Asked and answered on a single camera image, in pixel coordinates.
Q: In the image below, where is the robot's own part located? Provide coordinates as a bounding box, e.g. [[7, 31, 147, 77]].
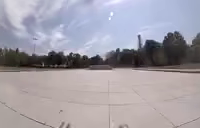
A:
[[117, 123, 130, 128], [57, 121, 72, 128]]

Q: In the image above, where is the pale concrete slab plaza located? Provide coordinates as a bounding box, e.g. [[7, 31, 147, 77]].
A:
[[0, 68, 200, 128]]

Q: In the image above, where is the low grey wall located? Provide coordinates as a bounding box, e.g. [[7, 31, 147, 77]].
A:
[[88, 64, 113, 71]]

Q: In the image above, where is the tall narrow tower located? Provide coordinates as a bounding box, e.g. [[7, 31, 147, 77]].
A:
[[136, 33, 143, 52]]

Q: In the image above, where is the lamp pole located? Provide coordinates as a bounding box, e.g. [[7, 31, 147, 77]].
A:
[[31, 36, 39, 56]]

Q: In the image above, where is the row of trees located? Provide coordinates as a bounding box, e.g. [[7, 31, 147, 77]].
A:
[[0, 30, 200, 69]]

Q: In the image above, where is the raised pale ground strip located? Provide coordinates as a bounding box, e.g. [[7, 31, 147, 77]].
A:
[[132, 62, 200, 75]]

